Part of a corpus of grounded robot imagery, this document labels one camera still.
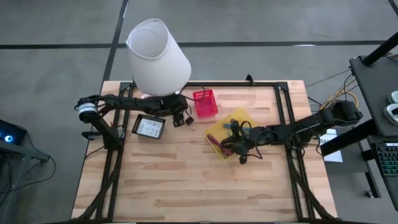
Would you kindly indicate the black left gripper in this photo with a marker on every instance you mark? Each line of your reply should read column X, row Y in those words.
column 178, row 105

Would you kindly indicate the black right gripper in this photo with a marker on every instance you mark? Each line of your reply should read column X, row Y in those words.
column 248, row 140

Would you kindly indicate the small black box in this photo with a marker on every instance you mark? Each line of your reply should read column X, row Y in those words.
column 189, row 120

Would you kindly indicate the green acer box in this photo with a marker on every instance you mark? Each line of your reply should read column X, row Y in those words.
column 148, row 127

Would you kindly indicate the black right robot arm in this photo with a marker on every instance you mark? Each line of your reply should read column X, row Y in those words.
column 311, row 124

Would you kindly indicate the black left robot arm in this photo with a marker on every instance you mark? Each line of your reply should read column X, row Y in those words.
column 124, row 102

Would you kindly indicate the yellow translucent plastic bin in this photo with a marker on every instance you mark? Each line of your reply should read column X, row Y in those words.
column 239, row 115

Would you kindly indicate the red plastic basket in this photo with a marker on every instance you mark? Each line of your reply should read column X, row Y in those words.
column 205, row 103

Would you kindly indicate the white shade silver table lamp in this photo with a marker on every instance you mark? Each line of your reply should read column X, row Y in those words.
column 158, row 59

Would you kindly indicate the white paper sheet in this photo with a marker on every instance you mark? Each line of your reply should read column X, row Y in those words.
column 332, row 152

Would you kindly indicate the black stand base beam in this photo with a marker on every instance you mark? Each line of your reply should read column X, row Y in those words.
column 345, row 140

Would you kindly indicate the black side table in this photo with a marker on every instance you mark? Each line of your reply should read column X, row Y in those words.
column 376, row 93

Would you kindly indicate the grey stand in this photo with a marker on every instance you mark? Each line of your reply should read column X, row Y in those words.
column 25, row 152

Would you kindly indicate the black backlit keyboard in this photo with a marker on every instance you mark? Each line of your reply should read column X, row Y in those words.
column 388, row 158

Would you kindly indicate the white handheld device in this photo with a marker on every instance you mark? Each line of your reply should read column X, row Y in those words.
column 392, row 114
column 394, row 97

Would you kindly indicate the black device with blue light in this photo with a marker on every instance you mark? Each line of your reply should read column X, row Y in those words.
column 9, row 133

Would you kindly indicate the black pole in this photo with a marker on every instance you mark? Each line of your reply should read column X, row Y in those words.
column 381, row 49

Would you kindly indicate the black table frame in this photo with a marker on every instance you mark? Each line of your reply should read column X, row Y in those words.
column 281, row 102

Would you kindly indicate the small black bracket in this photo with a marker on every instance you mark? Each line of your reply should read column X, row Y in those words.
column 249, row 79

